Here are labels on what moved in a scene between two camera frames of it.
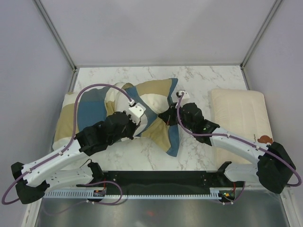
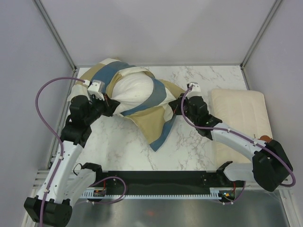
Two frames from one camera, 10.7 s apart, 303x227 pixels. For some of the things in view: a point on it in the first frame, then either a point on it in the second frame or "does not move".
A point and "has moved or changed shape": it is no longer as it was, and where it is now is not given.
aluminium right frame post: x=261 y=34 does not move
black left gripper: x=134 y=127 -> x=108 y=104
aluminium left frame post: x=56 y=35 does not move
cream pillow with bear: x=242 y=112 does not move
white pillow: x=122 y=99 has moved or changed shape
